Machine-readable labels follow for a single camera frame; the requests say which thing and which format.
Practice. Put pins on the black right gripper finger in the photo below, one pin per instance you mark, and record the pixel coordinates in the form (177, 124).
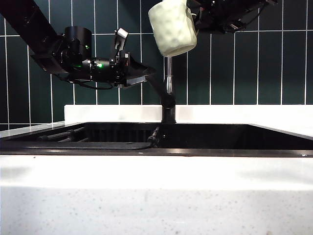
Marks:
(200, 18)

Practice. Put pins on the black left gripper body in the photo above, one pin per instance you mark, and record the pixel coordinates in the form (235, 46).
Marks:
(121, 71)

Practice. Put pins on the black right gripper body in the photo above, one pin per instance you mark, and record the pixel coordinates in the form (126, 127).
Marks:
(215, 14)

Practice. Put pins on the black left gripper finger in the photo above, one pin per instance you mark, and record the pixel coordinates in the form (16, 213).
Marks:
(135, 81)
(139, 67)

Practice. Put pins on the pale green ceramic mug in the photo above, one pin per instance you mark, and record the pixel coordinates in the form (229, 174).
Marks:
(172, 29)

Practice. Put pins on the black kitchen faucet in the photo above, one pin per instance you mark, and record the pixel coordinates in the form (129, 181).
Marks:
(168, 110)

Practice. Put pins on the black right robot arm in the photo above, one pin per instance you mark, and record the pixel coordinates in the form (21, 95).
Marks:
(256, 6)

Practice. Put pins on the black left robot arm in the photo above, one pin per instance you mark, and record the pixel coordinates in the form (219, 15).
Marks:
(29, 27)

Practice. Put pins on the black telescopic sink rack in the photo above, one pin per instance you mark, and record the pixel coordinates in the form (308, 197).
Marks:
(152, 137)

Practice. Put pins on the black sink basin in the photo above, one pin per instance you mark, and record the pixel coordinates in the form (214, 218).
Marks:
(220, 137)

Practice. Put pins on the black slotted drainer basket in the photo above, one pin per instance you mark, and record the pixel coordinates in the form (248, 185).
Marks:
(117, 134)

